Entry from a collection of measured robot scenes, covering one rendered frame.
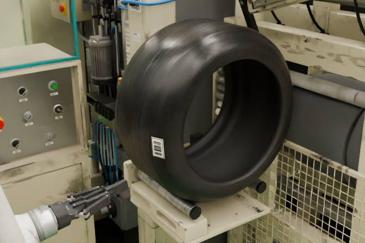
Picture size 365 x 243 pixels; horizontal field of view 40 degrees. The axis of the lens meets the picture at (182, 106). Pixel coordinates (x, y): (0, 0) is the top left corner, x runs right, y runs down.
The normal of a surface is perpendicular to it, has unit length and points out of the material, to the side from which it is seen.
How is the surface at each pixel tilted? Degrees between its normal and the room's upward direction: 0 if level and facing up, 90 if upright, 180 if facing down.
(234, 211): 0
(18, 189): 90
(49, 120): 90
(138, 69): 53
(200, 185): 98
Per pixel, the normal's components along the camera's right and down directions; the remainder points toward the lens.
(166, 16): 0.57, 0.28
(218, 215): -0.01, -0.94
